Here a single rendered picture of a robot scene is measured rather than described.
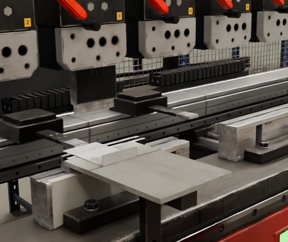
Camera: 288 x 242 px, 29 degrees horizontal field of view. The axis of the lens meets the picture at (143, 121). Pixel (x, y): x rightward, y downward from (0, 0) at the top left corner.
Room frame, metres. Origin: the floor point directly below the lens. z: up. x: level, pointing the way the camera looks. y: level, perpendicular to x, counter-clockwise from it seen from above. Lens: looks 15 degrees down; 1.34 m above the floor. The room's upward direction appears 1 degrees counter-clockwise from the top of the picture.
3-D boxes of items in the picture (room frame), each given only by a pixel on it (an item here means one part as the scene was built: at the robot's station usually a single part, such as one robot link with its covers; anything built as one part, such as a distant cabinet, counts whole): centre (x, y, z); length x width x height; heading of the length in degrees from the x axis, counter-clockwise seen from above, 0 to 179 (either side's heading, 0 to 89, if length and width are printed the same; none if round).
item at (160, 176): (0.96, 0.00, 1.00); 0.26 x 0.18 x 0.01; 43
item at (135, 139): (1.08, 0.08, 0.99); 0.20 x 0.03 x 0.03; 133
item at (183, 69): (1.88, -0.20, 1.02); 0.44 x 0.06 x 0.04; 133
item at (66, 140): (1.18, 0.22, 1.01); 0.26 x 0.12 x 0.05; 43
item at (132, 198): (1.05, 0.03, 0.89); 0.30 x 0.05 x 0.03; 133
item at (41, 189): (1.10, 0.06, 0.92); 0.39 x 0.06 x 0.10; 133
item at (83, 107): (1.07, 0.10, 1.13); 0.10 x 0.02 x 0.10; 133
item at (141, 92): (1.41, -0.04, 1.01); 0.26 x 0.12 x 0.05; 43
